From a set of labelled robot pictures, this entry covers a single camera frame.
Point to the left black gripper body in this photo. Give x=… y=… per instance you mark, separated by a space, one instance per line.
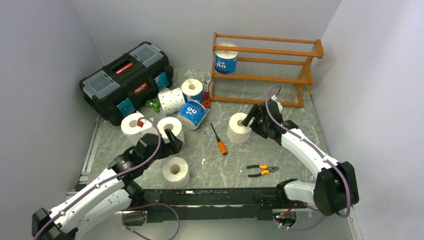
x=166 y=149

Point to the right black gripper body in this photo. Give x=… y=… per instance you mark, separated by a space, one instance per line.
x=263 y=124

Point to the white paper towel roll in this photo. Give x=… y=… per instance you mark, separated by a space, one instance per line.
x=131 y=130
x=236 y=132
x=175 y=170

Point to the orange wooden shelf rack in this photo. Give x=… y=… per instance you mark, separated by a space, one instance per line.
x=261 y=63

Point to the blue paper roll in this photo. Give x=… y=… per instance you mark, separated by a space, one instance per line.
x=225 y=61

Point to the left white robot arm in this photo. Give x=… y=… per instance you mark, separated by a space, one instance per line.
x=113 y=190

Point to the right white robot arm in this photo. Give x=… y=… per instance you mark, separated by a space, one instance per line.
x=335 y=187

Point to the white roll with red print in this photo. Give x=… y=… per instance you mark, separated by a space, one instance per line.
x=173 y=124

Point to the black orange screwdriver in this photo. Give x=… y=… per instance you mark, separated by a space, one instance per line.
x=222 y=148

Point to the orange black pliers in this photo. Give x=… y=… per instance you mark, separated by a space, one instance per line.
x=265 y=170

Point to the blue monster-face wrapped roll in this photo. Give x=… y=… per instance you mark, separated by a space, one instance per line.
x=191 y=114

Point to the green small object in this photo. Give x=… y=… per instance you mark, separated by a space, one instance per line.
x=154 y=104

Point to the white dotted wrapped roll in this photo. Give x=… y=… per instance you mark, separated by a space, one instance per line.
x=171 y=101

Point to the red adjustable wrench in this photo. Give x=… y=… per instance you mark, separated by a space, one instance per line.
x=206 y=96

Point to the blue wrapped roll upright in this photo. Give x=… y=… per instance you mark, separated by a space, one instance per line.
x=193 y=89

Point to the black plastic toolbox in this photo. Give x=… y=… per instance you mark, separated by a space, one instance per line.
x=123 y=86

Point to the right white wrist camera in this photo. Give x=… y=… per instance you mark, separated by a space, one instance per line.
x=274 y=98

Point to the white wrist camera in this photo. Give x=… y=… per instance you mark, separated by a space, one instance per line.
x=274 y=98
x=145 y=124

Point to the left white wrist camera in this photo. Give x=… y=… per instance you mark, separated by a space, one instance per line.
x=145 y=124

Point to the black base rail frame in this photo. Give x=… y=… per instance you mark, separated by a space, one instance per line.
x=159 y=205

